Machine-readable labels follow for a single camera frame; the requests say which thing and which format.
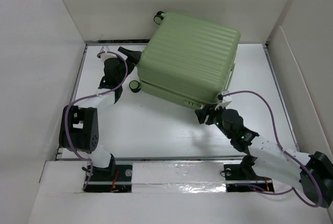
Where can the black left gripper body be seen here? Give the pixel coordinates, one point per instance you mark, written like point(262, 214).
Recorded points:
point(122, 67)

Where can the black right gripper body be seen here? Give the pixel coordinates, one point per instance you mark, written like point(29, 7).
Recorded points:
point(227, 131)

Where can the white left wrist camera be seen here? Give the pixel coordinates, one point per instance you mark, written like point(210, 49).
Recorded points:
point(105, 53)

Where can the metal base rail with foil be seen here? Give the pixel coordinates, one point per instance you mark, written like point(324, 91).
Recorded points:
point(175, 176)

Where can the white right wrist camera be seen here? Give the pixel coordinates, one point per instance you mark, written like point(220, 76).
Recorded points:
point(224, 99)

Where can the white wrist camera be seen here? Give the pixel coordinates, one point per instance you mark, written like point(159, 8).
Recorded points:
point(224, 99)
point(105, 53)

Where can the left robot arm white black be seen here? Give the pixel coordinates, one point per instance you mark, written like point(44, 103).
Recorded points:
point(79, 128)

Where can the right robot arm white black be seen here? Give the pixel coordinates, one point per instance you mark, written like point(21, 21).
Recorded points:
point(309, 173)

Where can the green suitcase with blue lining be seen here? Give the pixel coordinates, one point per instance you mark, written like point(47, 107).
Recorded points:
point(188, 61)

